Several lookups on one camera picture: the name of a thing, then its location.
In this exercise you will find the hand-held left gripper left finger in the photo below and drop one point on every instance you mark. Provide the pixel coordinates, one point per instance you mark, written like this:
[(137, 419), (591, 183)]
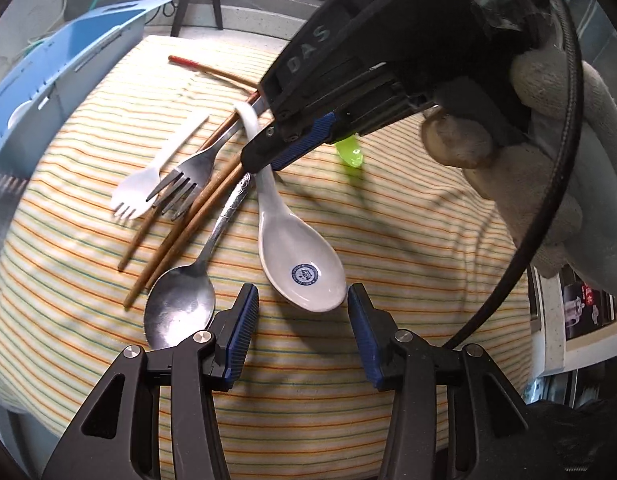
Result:
[(241, 331)]

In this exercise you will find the person's right hand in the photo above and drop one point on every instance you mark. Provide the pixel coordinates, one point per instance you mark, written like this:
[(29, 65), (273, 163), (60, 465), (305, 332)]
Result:
[(553, 185)]

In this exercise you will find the white plastic fork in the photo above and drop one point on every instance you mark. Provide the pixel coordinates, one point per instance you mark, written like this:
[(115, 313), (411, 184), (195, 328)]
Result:
[(138, 187)]

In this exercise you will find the striped cloth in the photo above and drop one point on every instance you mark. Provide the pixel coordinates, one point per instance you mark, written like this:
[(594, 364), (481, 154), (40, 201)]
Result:
[(113, 310)]

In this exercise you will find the small green plastic spoon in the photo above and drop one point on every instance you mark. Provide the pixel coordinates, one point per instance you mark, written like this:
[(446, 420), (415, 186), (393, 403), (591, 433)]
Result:
[(349, 152)]

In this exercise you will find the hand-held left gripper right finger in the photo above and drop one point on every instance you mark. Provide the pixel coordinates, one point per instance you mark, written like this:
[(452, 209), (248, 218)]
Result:
[(361, 331)]

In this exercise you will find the metal fork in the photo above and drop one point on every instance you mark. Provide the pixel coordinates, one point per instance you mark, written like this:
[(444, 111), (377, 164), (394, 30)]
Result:
[(193, 170)]

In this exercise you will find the blue plastic basket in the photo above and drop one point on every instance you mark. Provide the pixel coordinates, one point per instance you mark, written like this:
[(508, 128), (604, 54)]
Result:
[(63, 50)]

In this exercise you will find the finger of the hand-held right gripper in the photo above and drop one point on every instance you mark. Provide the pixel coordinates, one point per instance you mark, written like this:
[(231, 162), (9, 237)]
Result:
[(298, 142)]

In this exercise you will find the black jacket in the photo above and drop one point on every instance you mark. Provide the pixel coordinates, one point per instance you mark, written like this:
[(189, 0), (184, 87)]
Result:
[(578, 435)]

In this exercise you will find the white ceramic spoon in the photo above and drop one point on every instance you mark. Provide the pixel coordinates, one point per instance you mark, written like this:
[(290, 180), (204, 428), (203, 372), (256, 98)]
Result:
[(298, 255)]

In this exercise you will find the printed box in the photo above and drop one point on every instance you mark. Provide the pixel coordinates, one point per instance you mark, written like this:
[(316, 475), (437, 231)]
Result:
[(583, 305)]

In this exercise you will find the metal spoon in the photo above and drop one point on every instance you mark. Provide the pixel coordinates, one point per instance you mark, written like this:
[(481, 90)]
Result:
[(178, 305)]

